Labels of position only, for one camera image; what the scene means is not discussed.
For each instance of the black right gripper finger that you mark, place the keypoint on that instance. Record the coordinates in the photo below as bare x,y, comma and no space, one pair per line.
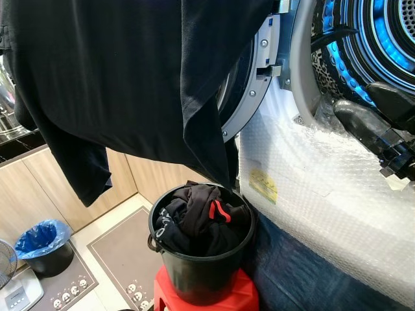
362,123
394,102

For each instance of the black shirt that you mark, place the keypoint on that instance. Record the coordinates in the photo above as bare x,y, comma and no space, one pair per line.
117,71

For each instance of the white washing machine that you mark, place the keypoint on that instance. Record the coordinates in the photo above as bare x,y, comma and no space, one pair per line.
324,188

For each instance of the steel washer drum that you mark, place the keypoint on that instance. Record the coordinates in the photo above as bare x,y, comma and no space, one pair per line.
379,39

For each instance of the round silver washer door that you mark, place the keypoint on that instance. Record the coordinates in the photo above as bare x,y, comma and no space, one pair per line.
254,97

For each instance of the yellow washer label sticker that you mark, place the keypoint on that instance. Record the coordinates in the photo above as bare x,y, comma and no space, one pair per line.
264,186

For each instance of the dark blue denim cloth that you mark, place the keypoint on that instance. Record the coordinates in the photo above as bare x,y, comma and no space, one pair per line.
292,272

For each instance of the black garment with red mark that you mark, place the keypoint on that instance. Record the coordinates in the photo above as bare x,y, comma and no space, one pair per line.
194,223

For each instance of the red plastic stool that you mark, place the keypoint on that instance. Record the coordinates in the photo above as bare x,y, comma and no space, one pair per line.
243,295

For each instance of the black plastic bucket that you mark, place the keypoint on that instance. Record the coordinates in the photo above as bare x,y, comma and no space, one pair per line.
201,275

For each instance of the light wooden cabinet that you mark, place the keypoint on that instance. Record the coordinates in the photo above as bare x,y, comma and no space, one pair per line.
39,188

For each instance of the grey mat with animal print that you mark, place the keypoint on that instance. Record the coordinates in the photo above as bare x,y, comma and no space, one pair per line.
68,288

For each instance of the black bin with blue bag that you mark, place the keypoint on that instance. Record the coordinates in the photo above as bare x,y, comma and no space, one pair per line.
42,243

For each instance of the shiny steel kitchen fixture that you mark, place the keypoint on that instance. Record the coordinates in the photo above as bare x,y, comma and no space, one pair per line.
11,103

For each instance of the grey floor fan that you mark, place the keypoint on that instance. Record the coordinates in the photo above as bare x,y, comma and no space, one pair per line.
5,262

